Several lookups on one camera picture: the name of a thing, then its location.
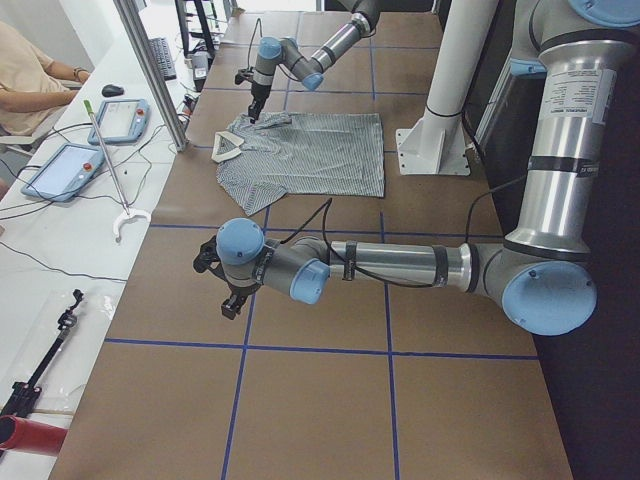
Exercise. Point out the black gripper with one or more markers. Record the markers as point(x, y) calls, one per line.
point(259, 92)
point(238, 291)

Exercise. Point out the navy white striped polo shirt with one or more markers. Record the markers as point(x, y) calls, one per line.
point(299, 153)

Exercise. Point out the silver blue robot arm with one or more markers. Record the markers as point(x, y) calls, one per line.
point(537, 273)
point(275, 52)

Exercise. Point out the black keyboard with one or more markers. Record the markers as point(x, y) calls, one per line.
point(161, 52)

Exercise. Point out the far blue teach pendant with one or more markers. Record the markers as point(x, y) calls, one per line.
point(122, 121)

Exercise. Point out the blue teach pendant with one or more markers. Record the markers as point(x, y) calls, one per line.
point(66, 173)
point(122, 121)

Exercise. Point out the metal reacher grabber stick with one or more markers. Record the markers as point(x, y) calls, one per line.
point(128, 214)

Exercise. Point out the black computer mouse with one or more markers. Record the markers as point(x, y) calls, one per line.
point(111, 90)

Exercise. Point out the near blue teach pendant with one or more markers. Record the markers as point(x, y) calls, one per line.
point(66, 173)

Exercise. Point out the seated person beige shirt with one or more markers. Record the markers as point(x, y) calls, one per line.
point(33, 85)

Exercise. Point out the red cylinder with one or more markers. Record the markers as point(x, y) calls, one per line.
point(29, 436)

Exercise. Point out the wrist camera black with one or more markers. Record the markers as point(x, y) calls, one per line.
point(207, 259)
point(244, 75)

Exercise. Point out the aluminium frame post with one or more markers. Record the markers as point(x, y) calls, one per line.
point(137, 35)

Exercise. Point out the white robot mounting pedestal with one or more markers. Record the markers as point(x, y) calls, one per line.
point(435, 145)

